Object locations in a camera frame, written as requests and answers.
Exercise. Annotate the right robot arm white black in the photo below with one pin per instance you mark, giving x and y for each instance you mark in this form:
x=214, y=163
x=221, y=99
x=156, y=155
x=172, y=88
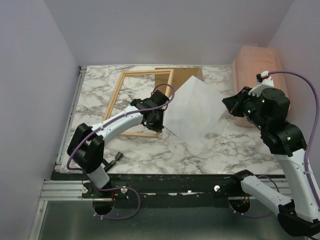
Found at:
x=299, y=215

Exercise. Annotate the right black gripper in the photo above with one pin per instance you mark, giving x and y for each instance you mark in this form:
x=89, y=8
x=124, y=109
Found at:
x=233, y=103

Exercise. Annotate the black T-handle tool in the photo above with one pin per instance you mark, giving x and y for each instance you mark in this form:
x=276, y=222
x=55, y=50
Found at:
x=109, y=165

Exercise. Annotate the black mounting base rail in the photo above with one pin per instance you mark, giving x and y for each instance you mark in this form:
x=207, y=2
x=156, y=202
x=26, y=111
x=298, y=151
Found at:
x=169, y=191

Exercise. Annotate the white photo paper sheet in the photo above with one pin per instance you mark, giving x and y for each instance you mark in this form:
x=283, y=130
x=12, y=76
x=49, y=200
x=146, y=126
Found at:
x=193, y=112

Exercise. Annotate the translucent pink plastic box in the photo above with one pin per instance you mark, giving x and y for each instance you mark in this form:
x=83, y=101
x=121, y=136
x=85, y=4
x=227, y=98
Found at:
x=250, y=61

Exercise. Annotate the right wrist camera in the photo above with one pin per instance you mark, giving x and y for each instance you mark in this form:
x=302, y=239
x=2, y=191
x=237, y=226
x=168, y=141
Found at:
x=264, y=81

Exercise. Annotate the brown cardboard backing board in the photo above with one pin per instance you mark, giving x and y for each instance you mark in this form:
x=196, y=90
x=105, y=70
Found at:
x=180, y=76

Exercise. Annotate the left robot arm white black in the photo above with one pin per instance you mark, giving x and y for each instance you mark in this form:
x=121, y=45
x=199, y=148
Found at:
x=86, y=147

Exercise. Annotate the aluminium extrusion rail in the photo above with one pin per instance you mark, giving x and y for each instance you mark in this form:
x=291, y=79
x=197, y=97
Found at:
x=60, y=190

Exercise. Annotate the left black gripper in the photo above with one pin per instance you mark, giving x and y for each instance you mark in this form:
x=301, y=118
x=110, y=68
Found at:
x=158, y=127

